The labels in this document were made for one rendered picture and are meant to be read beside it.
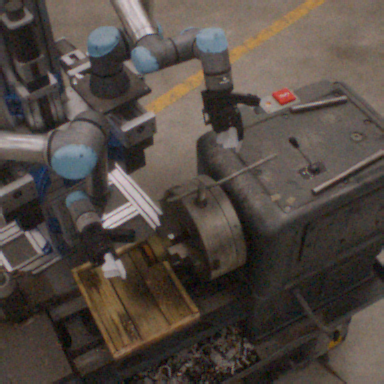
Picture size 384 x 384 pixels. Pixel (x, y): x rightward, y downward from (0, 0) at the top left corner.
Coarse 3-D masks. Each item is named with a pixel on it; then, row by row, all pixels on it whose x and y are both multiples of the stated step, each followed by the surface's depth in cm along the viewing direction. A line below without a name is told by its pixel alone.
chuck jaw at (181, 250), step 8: (168, 248) 181; (176, 248) 181; (184, 248) 181; (192, 248) 180; (176, 256) 181; (184, 256) 178; (192, 256) 178; (200, 256) 178; (184, 264) 180; (192, 264) 178; (200, 264) 176; (208, 264) 177; (216, 264) 178
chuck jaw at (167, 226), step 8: (160, 200) 183; (168, 200) 182; (168, 208) 182; (176, 208) 183; (160, 216) 183; (168, 216) 182; (176, 216) 183; (160, 224) 185; (168, 224) 183; (176, 224) 184; (160, 232) 182; (168, 232) 183
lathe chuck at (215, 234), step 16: (176, 192) 180; (208, 192) 178; (192, 208) 174; (208, 208) 175; (192, 224) 176; (208, 224) 173; (224, 224) 174; (192, 240) 182; (208, 240) 173; (224, 240) 175; (208, 256) 174; (224, 256) 176; (208, 272) 180; (224, 272) 183
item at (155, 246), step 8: (152, 240) 182; (160, 240) 181; (168, 240) 183; (144, 248) 180; (152, 248) 180; (160, 248) 180; (144, 256) 186; (152, 256) 180; (160, 256) 180; (168, 256) 181; (152, 264) 181
